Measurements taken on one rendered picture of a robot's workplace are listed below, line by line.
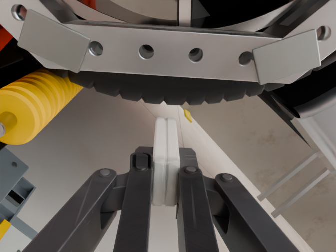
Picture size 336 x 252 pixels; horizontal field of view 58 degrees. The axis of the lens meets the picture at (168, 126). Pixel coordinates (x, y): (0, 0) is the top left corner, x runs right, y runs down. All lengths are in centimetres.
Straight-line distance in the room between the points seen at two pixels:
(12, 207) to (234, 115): 379
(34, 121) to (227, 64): 19
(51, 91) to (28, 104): 5
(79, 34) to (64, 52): 2
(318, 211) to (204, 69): 540
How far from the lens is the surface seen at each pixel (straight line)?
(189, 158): 19
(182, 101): 37
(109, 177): 16
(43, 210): 108
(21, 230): 88
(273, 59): 29
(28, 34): 29
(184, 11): 38
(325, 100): 50
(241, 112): 433
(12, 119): 32
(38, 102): 34
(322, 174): 466
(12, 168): 75
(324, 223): 584
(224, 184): 16
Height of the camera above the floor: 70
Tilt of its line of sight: 14 degrees down
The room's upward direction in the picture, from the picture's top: 51 degrees clockwise
